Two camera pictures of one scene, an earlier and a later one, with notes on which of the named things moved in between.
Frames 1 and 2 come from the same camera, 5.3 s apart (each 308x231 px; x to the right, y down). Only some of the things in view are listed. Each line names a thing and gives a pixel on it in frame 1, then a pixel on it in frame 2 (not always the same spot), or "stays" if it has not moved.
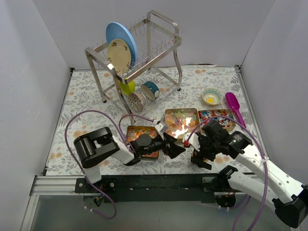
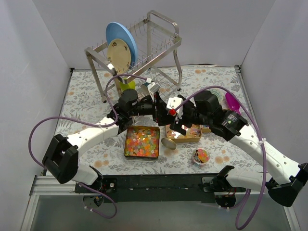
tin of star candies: [133, 131] stays
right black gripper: [202, 149] to [182, 119]
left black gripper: [166, 145] to [156, 106]
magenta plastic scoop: [234, 102] stays
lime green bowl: [128, 88] stays
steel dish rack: [155, 73] stays
